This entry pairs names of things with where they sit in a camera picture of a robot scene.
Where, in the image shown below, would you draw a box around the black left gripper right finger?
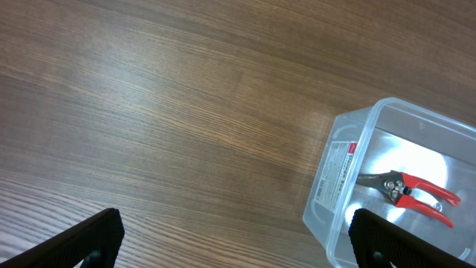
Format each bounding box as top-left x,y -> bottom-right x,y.
348,208 -> 473,268

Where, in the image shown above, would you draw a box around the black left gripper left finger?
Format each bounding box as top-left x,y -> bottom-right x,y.
1,208 -> 125,268

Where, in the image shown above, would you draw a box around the red handled cutters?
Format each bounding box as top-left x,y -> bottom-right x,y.
356,170 -> 461,229

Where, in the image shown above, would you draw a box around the clear plastic storage container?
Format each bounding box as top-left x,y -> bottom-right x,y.
303,98 -> 475,267

